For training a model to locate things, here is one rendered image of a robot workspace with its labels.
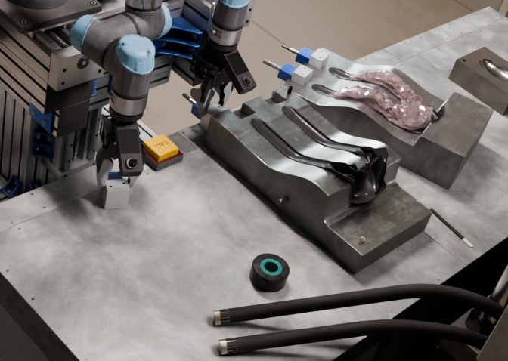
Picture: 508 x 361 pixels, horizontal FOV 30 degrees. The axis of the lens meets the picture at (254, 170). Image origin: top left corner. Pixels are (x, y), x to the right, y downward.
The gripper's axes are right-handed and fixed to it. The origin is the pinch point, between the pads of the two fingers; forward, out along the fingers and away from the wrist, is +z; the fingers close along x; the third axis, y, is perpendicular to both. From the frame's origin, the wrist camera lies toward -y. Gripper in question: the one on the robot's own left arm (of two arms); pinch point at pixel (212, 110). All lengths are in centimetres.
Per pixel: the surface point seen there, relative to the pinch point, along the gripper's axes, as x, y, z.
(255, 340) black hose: 41, -57, 1
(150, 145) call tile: 21.4, -1.9, 0.9
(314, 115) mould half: -17.6, -17.3, -4.0
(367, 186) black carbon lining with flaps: -10.7, -41.3, -2.8
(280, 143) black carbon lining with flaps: -2.5, -20.0, -3.4
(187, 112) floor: -80, 78, 85
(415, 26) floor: -229, 76, 85
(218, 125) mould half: 6.4, -8.1, -3.6
